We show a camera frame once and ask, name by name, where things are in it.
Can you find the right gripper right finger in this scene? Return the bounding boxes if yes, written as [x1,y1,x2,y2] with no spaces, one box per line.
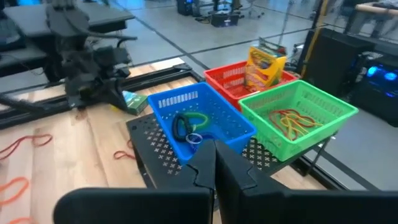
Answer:
[214,139,398,224]

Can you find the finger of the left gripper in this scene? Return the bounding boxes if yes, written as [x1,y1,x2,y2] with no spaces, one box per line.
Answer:
[67,81,105,108]
[102,79,128,111]

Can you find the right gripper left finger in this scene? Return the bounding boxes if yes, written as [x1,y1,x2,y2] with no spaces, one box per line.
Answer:
[52,139,217,224]

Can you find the black coil keychain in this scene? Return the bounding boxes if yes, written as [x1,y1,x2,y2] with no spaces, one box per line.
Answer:
[172,112,191,143]

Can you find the green coil keychain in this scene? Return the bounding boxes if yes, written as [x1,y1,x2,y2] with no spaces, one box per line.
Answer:
[182,111,211,133]

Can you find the blue plastic basket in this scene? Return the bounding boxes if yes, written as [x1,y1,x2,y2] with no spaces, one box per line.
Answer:
[147,82,257,166]

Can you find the red rubber band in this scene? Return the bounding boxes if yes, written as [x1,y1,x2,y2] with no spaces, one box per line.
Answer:
[269,108,317,141]
[0,133,53,161]
[281,109,317,128]
[112,139,137,161]

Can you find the yellow rubber band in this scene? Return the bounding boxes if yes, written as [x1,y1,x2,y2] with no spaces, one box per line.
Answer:
[279,113,324,139]

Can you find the red plastic basket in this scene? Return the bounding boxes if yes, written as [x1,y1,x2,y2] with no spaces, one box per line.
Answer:
[203,60,299,113]

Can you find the green yellow crayon box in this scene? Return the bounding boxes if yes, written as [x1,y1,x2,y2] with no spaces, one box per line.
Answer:
[244,37,289,91]
[110,90,149,116]

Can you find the green plastic basket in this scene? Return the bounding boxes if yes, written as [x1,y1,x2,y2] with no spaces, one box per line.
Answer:
[238,80,359,162]

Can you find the orange rubber band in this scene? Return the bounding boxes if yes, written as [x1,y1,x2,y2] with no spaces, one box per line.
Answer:
[0,176,30,207]
[8,216,35,224]

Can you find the office chair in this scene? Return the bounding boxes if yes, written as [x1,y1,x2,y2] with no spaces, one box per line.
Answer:
[241,0,266,18]

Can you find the black perforated metal shelf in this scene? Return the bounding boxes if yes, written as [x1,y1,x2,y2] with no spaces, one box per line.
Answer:
[126,111,339,190]

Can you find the black floor box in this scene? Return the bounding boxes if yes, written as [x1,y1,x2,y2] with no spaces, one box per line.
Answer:
[210,11,241,28]

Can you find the black computer tower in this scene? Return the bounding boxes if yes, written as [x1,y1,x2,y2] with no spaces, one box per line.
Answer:
[297,27,376,98]

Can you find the computer case blue lights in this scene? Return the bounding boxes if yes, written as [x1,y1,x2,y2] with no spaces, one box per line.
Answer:
[350,51,398,128]

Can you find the yellow hanging cable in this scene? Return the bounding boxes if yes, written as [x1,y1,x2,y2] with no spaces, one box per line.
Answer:
[303,0,330,78]

